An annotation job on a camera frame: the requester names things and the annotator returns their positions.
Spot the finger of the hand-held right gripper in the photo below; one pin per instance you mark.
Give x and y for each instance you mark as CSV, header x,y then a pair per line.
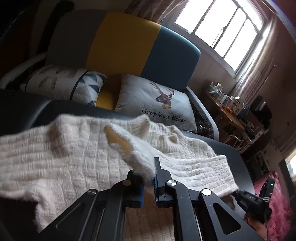
x,y
249,200

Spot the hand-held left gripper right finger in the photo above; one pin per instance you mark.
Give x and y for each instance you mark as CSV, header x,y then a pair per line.
x,y
156,185

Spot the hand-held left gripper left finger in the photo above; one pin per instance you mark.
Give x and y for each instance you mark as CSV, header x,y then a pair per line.
x,y
140,192

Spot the cream knit sweater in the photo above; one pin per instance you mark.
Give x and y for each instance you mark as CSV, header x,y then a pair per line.
x,y
69,157

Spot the pink fluffy garment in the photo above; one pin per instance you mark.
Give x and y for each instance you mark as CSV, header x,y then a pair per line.
x,y
282,213

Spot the small bright window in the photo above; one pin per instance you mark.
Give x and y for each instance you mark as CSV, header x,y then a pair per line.
x,y
291,169

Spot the cluttered wooden side table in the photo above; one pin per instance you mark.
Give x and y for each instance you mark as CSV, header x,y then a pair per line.
x,y
233,118

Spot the deer print pillow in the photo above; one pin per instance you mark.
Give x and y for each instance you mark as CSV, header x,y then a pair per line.
x,y
138,97

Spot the sheer curtain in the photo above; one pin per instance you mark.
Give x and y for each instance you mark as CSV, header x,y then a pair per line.
x,y
261,60

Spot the triangle pattern pillow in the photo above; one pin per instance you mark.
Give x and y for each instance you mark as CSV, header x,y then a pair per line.
x,y
57,81

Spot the grey yellow blue sofa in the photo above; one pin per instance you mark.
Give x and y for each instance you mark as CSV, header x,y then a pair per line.
x,y
122,44

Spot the large barred window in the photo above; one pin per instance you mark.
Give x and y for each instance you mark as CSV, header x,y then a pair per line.
x,y
219,23

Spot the patterned curtain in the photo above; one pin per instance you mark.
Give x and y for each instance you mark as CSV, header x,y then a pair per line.
x,y
150,9

